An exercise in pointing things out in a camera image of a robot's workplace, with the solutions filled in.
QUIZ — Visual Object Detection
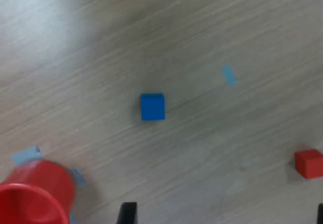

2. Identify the red plastic cup bin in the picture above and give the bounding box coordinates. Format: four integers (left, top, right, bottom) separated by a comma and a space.
0, 159, 76, 224

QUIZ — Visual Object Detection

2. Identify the blue cube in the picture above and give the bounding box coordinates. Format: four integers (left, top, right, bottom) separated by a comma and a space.
140, 93, 166, 122

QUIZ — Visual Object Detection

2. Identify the red cube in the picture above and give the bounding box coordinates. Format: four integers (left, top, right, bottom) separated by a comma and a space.
294, 148, 323, 179

